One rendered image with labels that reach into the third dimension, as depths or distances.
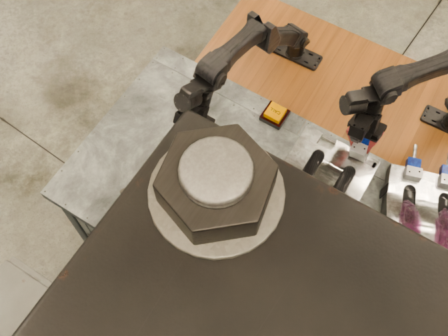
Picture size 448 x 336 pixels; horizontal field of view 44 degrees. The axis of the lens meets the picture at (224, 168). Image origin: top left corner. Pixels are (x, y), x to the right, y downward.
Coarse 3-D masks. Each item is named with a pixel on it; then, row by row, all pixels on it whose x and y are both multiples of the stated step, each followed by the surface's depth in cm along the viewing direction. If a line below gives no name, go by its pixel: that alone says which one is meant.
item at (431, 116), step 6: (426, 108) 191; (432, 108) 191; (426, 114) 190; (432, 114) 190; (438, 114) 190; (444, 114) 190; (420, 120) 190; (426, 120) 189; (432, 120) 189; (438, 120) 189; (444, 120) 186; (432, 126) 189; (438, 126) 188; (444, 126) 187
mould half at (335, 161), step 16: (304, 144) 175; (336, 144) 175; (288, 160) 173; (304, 160) 173; (336, 160) 173; (368, 160) 173; (320, 176) 171; (336, 176) 171; (368, 176) 170; (352, 192) 168
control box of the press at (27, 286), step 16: (0, 272) 97; (16, 272) 97; (32, 272) 98; (0, 288) 96; (16, 288) 96; (32, 288) 96; (0, 304) 95; (16, 304) 95; (32, 304) 95; (0, 320) 94; (16, 320) 94
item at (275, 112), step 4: (272, 104) 188; (276, 104) 188; (268, 108) 187; (272, 108) 187; (276, 108) 187; (280, 108) 187; (284, 108) 187; (268, 112) 186; (272, 112) 186; (276, 112) 186; (280, 112) 186; (284, 112) 186; (264, 116) 187; (268, 116) 186; (272, 116) 186; (276, 116) 186; (280, 116) 186; (272, 120) 187; (276, 120) 185; (280, 120) 186
